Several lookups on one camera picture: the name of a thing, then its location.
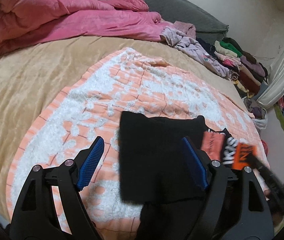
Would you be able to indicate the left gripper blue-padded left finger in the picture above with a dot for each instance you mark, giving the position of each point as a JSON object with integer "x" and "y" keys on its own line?
{"x": 49, "y": 205}

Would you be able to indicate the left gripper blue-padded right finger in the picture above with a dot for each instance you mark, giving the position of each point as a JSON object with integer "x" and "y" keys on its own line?
{"x": 233, "y": 205}

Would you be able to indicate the black sweater with orange cuffs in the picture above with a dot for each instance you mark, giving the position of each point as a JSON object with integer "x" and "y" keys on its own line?
{"x": 153, "y": 173}

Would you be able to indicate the white plastic bag of clothes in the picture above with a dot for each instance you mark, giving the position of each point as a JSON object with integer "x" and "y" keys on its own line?
{"x": 260, "y": 118}

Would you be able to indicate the stack of folded clothes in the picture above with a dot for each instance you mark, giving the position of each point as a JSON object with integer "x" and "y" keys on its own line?
{"x": 246, "y": 73}

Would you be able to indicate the red plastic bag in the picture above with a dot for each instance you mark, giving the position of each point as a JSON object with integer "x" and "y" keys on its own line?
{"x": 265, "y": 146}

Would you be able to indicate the peach white plaid blanket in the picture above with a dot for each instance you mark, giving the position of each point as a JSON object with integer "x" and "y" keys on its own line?
{"x": 125, "y": 80}

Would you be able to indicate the beige bed sheet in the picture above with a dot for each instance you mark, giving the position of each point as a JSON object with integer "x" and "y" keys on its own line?
{"x": 31, "y": 78}

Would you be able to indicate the lilac crumpled garment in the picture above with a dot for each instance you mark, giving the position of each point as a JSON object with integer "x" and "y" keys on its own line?
{"x": 177, "y": 39}

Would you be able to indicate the pink comforter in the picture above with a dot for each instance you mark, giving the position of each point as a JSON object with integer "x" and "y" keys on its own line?
{"x": 26, "y": 23}

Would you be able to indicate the grey headboard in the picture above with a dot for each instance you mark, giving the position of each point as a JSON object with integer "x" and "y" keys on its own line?
{"x": 208, "y": 28}

